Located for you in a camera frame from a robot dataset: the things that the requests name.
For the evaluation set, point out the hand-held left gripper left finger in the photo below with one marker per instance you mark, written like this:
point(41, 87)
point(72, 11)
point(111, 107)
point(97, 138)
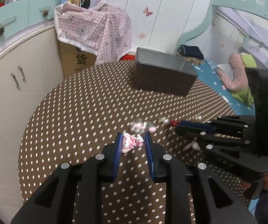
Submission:
point(117, 155)

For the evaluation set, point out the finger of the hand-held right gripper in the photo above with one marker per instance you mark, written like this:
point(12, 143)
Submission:
point(197, 127)
point(220, 154)

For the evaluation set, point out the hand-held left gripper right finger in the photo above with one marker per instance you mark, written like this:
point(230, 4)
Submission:
point(150, 156)

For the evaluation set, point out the pink bunny charm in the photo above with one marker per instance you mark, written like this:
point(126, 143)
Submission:
point(129, 142)

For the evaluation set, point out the red bead charm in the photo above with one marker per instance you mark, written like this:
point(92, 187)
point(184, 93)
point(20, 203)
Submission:
point(173, 122)

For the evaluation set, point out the grey metal box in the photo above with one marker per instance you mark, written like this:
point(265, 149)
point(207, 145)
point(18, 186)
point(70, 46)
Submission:
point(162, 79)

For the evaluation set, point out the small silver charm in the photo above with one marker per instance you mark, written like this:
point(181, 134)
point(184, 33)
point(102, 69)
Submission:
point(198, 118)

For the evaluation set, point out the small white charm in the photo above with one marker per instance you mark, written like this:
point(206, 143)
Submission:
point(194, 145)

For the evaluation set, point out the small pink charm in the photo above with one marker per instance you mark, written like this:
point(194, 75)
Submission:
point(152, 128)

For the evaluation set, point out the silver pearl charm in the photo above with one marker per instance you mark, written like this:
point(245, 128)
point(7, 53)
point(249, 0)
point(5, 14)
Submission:
point(164, 120)

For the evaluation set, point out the pink plush pillow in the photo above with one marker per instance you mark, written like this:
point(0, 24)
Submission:
point(235, 74)

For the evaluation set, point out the pink and green bedding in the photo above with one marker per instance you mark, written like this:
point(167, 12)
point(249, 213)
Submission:
point(248, 60)

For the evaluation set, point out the blue bedsheet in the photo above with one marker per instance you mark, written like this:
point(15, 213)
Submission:
point(208, 77)

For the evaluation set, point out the brown dotted tablecloth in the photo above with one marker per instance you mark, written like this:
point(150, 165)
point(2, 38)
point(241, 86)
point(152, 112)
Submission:
point(78, 109)

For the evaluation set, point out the beige folded cloth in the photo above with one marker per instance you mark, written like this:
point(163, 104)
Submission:
point(194, 60)

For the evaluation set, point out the dark folded clothes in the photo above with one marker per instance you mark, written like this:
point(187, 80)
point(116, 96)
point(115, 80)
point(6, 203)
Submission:
point(191, 51)

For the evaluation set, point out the red mat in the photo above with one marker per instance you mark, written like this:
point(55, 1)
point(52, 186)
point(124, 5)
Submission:
point(127, 57)

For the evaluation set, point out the cardboard box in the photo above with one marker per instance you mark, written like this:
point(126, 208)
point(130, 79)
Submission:
point(78, 60)

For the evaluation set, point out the faded butterfly sticker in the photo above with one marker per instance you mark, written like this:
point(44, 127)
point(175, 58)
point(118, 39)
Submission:
point(142, 35)

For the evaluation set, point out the pale wardrobe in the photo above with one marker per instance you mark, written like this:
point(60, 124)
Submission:
point(166, 23)

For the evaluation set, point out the white cabinet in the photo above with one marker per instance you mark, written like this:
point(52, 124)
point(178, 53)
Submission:
point(12, 98)

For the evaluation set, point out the pink butterfly sticker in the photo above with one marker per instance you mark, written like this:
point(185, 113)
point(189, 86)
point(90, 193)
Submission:
point(148, 11)

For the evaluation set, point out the pink checked cloth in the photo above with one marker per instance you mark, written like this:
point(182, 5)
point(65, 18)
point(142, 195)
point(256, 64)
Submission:
point(96, 28)

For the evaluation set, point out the pine cone pendant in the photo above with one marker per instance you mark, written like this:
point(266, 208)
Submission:
point(0, 31)
point(46, 12)

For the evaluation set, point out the narrow teal drawer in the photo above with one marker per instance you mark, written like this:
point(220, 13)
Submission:
point(54, 1)

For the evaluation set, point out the wide teal drawer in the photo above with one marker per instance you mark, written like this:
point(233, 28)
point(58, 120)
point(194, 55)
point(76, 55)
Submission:
point(3, 16)

